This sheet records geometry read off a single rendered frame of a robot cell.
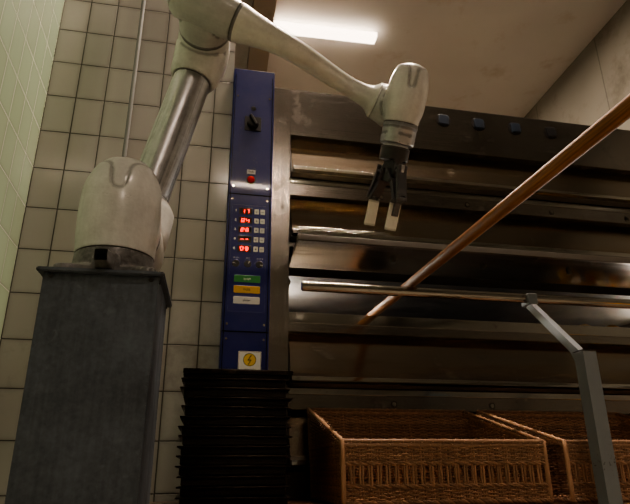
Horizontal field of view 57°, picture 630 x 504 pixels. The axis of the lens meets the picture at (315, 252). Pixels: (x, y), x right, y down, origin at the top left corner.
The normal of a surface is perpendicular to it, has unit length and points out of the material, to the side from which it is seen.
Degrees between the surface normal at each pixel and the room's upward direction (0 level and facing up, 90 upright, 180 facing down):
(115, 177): 75
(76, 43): 90
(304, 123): 90
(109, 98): 90
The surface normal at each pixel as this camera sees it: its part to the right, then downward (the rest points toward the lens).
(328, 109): 0.20, -0.35
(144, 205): 0.81, -0.24
